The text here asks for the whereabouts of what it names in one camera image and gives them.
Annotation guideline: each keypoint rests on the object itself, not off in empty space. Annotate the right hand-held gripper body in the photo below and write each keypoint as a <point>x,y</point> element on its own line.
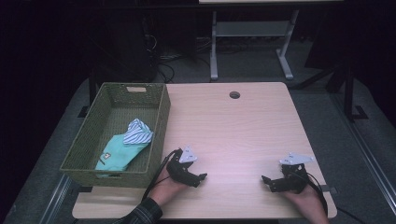
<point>294,179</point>

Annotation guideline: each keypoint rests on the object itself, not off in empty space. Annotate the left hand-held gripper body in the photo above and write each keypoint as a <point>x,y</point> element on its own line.
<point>179,169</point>

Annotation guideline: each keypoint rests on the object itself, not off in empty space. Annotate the mint green pet garment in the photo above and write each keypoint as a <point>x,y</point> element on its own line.
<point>121,151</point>

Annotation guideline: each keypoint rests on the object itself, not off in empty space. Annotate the green woven basket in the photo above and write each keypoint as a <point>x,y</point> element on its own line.
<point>93,149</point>

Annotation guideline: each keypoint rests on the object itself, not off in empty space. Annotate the person's left hand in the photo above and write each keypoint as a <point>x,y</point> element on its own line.
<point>166,189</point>

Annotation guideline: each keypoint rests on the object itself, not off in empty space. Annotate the black metal stand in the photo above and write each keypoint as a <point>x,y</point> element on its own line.
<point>350,93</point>

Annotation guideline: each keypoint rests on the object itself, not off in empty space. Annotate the white metal stand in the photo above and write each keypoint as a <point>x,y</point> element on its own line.
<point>253,29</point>

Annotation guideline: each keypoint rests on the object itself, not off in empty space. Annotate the metal floor rail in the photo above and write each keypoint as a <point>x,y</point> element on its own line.
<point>54,202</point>
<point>364,149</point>

